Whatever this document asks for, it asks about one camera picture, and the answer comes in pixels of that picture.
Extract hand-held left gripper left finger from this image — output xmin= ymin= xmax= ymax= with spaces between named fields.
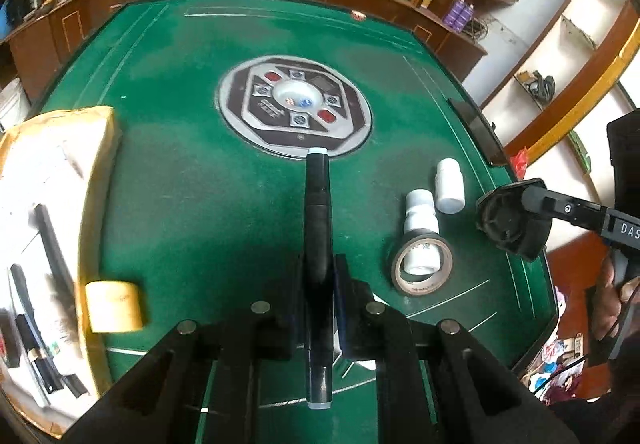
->
xmin=62 ymin=268 xmax=309 ymax=444

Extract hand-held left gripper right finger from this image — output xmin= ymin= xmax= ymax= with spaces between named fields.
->
xmin=334 ymin=254 xmax=576 ymax=444

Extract small white bottle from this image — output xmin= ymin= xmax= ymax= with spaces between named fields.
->
xmin=434 ymin=159 xmax=466 ymax=215

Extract large white bottle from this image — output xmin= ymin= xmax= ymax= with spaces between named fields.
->
xmin=403 ymin=190 xmax=442 ymax=276

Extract black rod pale end caps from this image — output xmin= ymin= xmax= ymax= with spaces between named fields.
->
xmin=304 ymin=147 xmax=335 ymax=411

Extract gold lined box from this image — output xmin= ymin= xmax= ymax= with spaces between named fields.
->
xmin=0 ymin=105 xmax=123 ymax=437

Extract person's right hand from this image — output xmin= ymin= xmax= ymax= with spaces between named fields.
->
xmin=590 ymin=254 xmax=640 ymax=343

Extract red plastic bag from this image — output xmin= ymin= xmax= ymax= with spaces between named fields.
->
xmin=510 ymin=146 xmax=531 ymax=180

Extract black tape roll tan core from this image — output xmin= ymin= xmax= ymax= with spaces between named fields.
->
xmin=391 ymin=235 xmax=455 ymax=297

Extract wooden shelf unit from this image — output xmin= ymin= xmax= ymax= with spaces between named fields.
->
xmin=410 ymin=0 xmax=640 ymax=185

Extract grey crumpled cloth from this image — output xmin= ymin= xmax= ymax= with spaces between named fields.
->
xmin=517 ymin=69 xmax=556 ymax=100

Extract pile of plastic bags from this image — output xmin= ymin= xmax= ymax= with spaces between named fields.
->
xmin=520 ymin=334 xmax=587 ymax=406

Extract yellow cylindrical container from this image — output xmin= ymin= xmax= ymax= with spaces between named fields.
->
xmin=84 ymin=279 xmax=150 ymax=335

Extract table centre control panel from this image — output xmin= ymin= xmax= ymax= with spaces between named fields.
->
xmin=216 ymin=55 xmax=373 ymax=160

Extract cluster of purple bottles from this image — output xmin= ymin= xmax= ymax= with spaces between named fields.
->
xmin=445 ymin=0 xmax=474 ymax=32

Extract dark clothing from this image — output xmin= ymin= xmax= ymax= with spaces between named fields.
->
xmin=545 ymin=394 xmax=640 ymax=444

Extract black electric pot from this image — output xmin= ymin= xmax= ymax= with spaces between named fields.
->
xmin=7 ymin=0 xmax=37 ymax=22

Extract black cable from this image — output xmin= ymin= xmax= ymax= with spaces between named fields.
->
xmin=530 ymin=284 xmax=640 ymax=397

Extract dark cable bundle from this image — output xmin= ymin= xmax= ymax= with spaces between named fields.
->
xmin=462 ymin=16 xmax=488 ymax=41

